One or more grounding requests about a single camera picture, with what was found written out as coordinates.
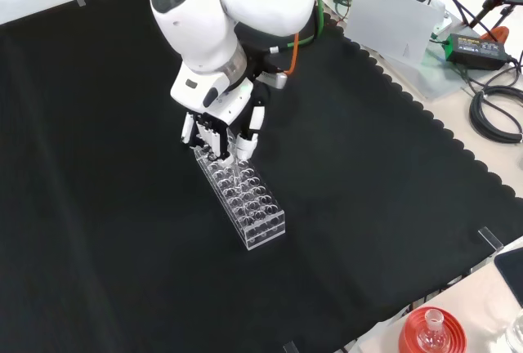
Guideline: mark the black power adapter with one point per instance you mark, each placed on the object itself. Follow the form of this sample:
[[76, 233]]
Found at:
[[476, 50]]

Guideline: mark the orange clamp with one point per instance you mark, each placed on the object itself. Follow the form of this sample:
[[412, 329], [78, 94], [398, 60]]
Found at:
[[499, 33]]

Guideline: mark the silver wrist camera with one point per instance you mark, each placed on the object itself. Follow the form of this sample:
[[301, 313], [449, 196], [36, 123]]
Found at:
[[275, 79]]

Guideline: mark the clear glass vessel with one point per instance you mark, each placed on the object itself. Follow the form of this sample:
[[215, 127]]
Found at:
[[517, 334]]

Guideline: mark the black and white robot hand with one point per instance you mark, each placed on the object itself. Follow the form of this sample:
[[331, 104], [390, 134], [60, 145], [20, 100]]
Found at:
[[216, 99]]

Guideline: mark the clear acrylic test tube rack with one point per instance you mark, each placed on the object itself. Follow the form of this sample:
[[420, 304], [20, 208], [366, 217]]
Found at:
[[261, 222]]

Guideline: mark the black tablet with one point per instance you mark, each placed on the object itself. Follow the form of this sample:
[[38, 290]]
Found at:
[[512, 269]]

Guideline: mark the pale board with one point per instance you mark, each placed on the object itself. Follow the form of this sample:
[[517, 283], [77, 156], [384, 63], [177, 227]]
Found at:
[[388, 22]]

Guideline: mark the metal base plate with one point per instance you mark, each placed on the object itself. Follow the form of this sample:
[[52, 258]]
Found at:
[[439, 81]]

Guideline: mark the black bench cloth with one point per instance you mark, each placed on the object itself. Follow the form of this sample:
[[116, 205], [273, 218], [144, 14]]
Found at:
[[122, 226]]

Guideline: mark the round-bottom glass flask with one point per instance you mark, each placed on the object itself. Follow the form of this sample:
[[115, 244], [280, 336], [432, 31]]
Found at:
[[432, 332]]

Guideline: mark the clear glass test tube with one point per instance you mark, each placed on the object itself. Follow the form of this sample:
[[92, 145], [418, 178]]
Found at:
[[236, 165]]

